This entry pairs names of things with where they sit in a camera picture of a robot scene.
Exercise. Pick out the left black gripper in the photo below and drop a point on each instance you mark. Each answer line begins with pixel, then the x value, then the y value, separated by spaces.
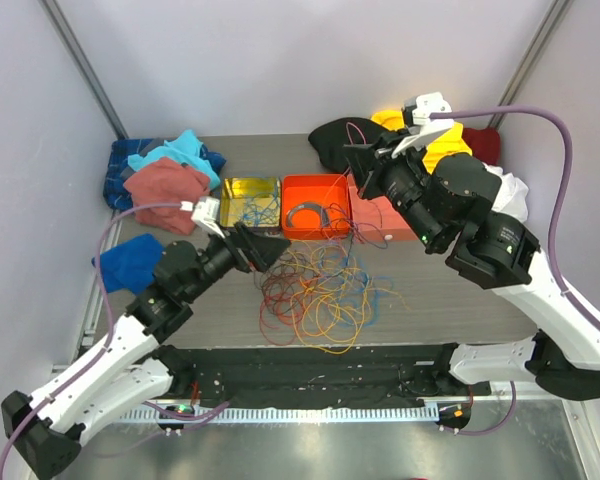
pixel 251 251

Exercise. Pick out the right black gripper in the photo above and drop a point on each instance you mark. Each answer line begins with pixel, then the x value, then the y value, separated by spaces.
pixel 371 163

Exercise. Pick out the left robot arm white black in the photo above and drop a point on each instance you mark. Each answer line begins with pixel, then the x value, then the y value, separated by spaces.
pixel 132 363

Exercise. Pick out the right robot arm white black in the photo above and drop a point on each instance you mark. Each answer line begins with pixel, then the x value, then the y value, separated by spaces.
pixel 450 209

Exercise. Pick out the gold tin box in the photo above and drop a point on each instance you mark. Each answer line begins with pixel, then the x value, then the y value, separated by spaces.
pixel 254 201

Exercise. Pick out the yellow cloth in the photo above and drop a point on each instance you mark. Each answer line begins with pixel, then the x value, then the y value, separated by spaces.
pixel 448 144

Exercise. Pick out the black cloth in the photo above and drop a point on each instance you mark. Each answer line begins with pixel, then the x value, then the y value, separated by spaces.
pixel 329 140

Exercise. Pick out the salmon pink square tray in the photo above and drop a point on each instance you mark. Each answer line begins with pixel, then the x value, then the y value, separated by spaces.
pixel 376 219

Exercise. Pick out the orange square tray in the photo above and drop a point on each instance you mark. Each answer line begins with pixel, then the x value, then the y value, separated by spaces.
pixel 315 207

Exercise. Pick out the dark red cloth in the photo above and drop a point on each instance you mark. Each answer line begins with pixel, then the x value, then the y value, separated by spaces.
pixel 484 143

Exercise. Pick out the salmon pink cloth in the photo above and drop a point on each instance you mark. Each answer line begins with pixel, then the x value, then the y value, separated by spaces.
pixel 166 181

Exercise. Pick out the royal blue cloth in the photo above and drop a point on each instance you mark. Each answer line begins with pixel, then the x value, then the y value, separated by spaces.
pixel 130 265

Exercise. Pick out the cyan cloth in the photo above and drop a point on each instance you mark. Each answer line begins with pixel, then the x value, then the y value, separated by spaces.
pixel 186 149

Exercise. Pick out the white cloth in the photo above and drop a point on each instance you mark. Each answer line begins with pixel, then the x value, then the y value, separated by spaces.
pixel 511 197

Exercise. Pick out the blue plaid cloth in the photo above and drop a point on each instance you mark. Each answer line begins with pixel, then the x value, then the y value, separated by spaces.
pixel 116 196

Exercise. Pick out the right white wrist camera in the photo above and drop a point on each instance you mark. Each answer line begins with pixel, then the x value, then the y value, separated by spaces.
pixel 429 116

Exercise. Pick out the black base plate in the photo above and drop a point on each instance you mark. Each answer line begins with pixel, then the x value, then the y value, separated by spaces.
pixel 309 379

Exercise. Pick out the white slotted cable duct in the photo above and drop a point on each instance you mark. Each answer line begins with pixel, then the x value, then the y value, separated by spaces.
pixel 427 413

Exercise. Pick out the right aluminium frame post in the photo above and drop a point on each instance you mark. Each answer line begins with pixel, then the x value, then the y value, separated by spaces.
pixel 550 23

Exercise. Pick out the aluminium frame post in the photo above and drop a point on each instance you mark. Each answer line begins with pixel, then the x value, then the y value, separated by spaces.
pixel 550 23
pixel 69 39

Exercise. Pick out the left aluminium frame post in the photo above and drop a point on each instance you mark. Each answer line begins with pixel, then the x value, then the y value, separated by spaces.
pixel 69 39

